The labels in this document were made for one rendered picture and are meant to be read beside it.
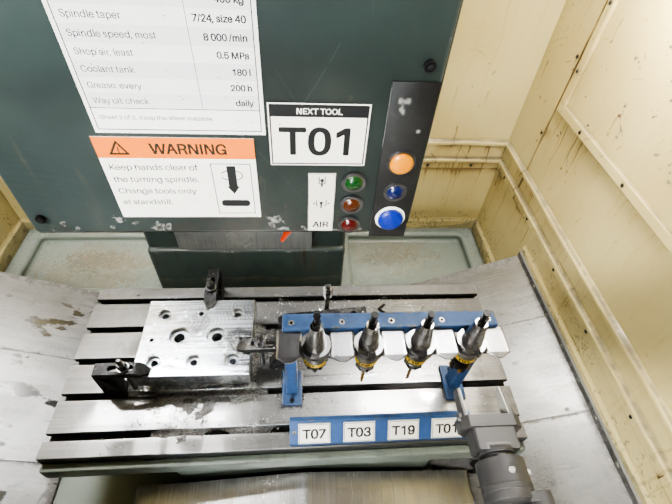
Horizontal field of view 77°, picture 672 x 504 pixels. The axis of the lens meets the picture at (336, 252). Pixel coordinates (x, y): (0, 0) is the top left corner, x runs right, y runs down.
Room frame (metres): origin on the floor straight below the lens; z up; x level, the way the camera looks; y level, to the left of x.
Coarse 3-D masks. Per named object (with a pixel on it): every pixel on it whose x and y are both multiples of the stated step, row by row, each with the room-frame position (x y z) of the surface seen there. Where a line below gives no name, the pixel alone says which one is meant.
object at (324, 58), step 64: (0, 0) 0.34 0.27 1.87; (256, 0) 0.36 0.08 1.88; (320, 0) 0.37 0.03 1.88; (384, 0) 0.37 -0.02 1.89; (448, 0) 0.38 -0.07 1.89; (0, 64) 0.34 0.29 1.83; (64, 64) 0.34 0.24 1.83; (320, 64) 0.37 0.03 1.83; (384, 64) 0.37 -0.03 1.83; (0, 128) 0.33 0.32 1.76; (64, 128) 0.34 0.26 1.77; (384, 128) 0.38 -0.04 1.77; (64, 192) 0.34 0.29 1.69
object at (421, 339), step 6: (420, 324) 0.47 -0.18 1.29; (432, 324) 0.47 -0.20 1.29; (420, 330) 0.46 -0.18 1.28; (426, 330) 0.46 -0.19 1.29; (432, 330) 0.46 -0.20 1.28; (414, 336) 0.47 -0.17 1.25; (420, 336) 0.46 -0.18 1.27; (426, 336) 0.46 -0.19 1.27; (432, 336) 0.46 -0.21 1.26; (414, 342) 0.46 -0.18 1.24; (420, 342) 0.45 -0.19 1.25; (426, 342) 0.45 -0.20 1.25; (420, 348) 0.45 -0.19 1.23; (426, 348) 0.45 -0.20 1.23
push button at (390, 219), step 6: (390, 210) 0.37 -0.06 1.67; (396, 210) 0.38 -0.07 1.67; (384, 216) 0.37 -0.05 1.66; (390, 216) 0.37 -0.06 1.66; (396, 216) 0.37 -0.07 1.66; (402, 216) 0.37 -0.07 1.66; (378, 222) 0.37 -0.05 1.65; (384, 222) 0.37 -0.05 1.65; (390, 222) 0.37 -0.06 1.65; (396, 222) 0.37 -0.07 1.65; (384, 228) 0.37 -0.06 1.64; (390, 228) 0.37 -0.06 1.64
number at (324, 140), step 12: (312, 132) 0.37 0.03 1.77; (324, 132) 0.37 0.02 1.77; (336, 132) 0.37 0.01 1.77; (348, 132) 0.37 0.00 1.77; (360, 132) 0.37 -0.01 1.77; (312, 144) 0.37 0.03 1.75; (324, 144) 0.37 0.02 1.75; (336, 144) 0.37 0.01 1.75; (348, 144) 0.37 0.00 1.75; (312, 156) 0.37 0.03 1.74; (324, 156) 0.37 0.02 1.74; (336, 156) 0.37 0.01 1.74; (348, 156) 0.37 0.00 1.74
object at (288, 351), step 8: (280, 336) 0.46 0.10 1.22; (288, 336) 0.46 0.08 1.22; (296, 336) 0.46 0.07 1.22; (280, 344) 0.44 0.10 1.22; (288, 344) 0.44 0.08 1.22; (296, 344) 0.45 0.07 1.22; (280, 352) 0.42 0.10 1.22; (288, 352) 0.43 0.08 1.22; (296, 352) 0.43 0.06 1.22; (280, 360) 0.41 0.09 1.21; (288, 360) 0.41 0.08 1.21; (296, 360) 0.41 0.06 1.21
